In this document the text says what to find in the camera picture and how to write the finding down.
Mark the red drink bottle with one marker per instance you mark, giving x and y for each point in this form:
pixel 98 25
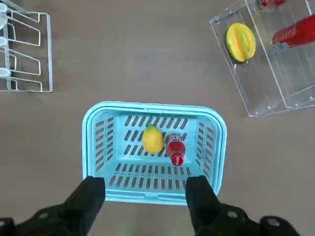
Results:
pixel 267 3
pixel 295 30
pixel 175 148

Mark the yellow lemon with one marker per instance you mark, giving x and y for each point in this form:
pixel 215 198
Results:
pixel 152 141

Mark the light blue plastic basket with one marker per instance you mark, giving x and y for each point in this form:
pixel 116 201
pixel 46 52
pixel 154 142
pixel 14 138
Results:
pixel 147 107

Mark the clear acrylic rack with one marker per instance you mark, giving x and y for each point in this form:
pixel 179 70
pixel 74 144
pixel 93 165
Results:
pixel 258 81

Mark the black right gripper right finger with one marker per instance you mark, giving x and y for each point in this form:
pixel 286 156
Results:
pixel 204 204

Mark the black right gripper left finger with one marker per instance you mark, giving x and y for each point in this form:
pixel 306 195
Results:
pixel 81 204

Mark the yellow-green star fruit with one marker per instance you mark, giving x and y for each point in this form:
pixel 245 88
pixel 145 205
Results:
pixel 240 41

